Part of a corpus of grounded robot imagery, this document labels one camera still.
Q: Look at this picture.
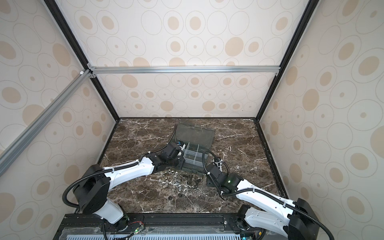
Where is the black corner frame post right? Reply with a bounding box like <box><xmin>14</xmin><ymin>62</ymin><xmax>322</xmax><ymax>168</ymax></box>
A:
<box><xmin>255</xmin><ymin>0</ymin><xmax>320</xmax><ymax>123</ymax></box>

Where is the clear plastic organizer box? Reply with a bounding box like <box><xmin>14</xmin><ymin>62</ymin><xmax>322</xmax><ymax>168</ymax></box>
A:
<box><xmin>175</xmin><ymin>123</ymin><xmax>215</xmax><ymax>175</ymax></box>

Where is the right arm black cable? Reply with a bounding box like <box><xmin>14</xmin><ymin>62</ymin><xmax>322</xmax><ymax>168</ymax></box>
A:
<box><xmin>201</xmin><ymin>149</ymin><xmax>335</xmax><ymax>240</ymax></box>

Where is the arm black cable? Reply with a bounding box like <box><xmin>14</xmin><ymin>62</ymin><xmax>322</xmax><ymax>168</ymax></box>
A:
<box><xmin>201</xmin><ymin>149</ymin><xmax>335</xmax><ymax>240</ymax></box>
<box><xmin>62</xmin><ymin>124</ymin><xmax>178</xmax><ymax>209</ymax></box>

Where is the black corner frame post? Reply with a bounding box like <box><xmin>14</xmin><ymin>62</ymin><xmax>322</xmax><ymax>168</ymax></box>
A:
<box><xmin>44</xmin><ymin>0</ymin><xmax>120</xmax><ymax>122</ymax></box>
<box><xmin>255</xmin><ymin>0</ymin><xmax>320</xmax><ymax>123</ymax></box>

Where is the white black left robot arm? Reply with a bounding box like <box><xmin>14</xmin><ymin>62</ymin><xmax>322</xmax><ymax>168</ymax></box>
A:
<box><xmin>72</xmin><ymin>142</ymin><xmax>186</xmax><ymax>225</ymax></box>

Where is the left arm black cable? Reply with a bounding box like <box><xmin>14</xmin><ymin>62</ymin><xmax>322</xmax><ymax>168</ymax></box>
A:
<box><xmin>62</xmin><ymin>124</ymin><xmax>178</xmax><ymax>209</ymax></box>

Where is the pile of screws and nuts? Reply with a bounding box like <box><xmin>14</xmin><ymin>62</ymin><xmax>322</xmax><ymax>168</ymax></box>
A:
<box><xmin>160</xmin><ymin>170</ymin><xmax>203</xmax><ymax>201</ymax></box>

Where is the aluminium crossbar left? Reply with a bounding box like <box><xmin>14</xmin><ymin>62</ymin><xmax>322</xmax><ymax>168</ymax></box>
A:
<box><xmin>1</xmin><ymin>70</ymin><xmax>91</xmax><ymax>175</ymax></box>

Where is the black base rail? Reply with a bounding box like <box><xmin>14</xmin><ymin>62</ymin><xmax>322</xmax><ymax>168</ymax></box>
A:
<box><xmin>54</xmin><ymin>213</ymin><xmax>284</xmax><ymax>240</ymax></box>

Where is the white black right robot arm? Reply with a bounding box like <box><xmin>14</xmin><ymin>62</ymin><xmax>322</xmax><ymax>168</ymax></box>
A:
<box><xmin>205</xmin><ymin>163</ymin><xmax>320</xmax><ymax>240</ymax></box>

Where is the aluminium crossbar back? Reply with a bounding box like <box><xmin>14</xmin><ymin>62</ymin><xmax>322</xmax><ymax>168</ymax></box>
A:
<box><xmin>91</xmin><ymin>66</ymin><xmax>280</xmax><ymax>74</ymax></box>

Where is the black corner frame post left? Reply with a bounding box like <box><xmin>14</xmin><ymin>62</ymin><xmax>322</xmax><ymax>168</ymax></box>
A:
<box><xmin>44</xmin><ymin>0</ymin><xmax>120</xmax><ymax>122</ymax></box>

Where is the aluminium crossbar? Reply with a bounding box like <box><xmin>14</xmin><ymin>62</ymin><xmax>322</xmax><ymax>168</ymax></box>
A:
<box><xmin>91</xmin><ymin>66</ymin><xmax>280</xmax><ymax>74</ymax></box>
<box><xmin>1</xmin><ymin>70</ymin><xmax>91</xmax><ymax>175</ymax></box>

